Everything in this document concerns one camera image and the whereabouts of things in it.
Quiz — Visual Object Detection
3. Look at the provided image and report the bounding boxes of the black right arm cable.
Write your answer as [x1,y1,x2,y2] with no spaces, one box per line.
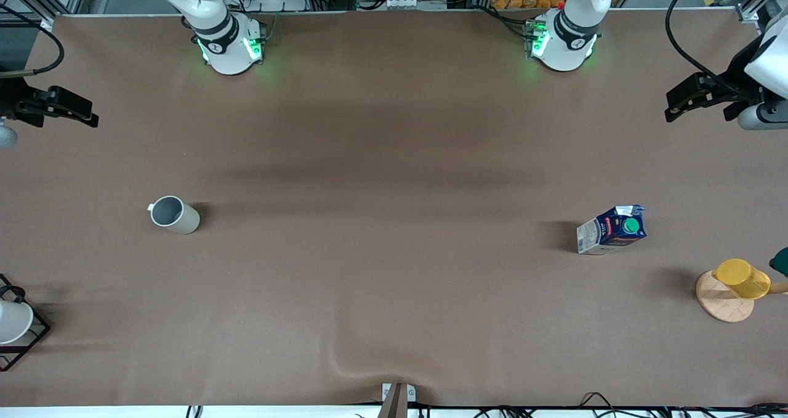
[0,4,66,78]

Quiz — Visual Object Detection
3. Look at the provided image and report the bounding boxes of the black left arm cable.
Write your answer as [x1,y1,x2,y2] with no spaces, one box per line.
[664,0,749,95]

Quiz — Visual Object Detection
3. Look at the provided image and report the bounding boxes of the blue white milk carton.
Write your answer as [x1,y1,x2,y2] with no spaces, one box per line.
[576,205,648,255]

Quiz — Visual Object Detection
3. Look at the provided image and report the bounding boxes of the wooden mug stand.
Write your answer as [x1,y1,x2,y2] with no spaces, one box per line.
[696,269,788,323]

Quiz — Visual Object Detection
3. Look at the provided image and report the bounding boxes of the white cup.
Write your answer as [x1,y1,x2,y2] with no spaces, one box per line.
[0,300,34,345]

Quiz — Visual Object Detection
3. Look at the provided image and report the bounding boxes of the yellow cup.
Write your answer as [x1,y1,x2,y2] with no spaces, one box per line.
[712,258,771,300]

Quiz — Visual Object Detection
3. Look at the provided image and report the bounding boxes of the black wire rack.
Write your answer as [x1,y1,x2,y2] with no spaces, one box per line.
[0,274,51,372]

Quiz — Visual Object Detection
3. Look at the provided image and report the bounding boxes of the brown table cloth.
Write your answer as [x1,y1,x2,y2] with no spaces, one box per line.
[0,9,788,408]

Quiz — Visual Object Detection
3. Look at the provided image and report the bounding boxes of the black floor cable bundle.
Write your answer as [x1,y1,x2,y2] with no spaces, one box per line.
[468,392,788,418]

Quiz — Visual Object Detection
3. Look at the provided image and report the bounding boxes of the grey cup with handle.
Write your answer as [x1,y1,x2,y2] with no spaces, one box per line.
[147,195,201,235]

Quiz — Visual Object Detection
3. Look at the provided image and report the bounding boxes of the metal table bracket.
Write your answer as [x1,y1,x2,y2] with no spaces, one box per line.
[377,382,417,418]

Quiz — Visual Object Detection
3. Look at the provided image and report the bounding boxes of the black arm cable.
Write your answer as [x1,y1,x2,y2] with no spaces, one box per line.
[0,4,66,78]
[664,0,749,95]

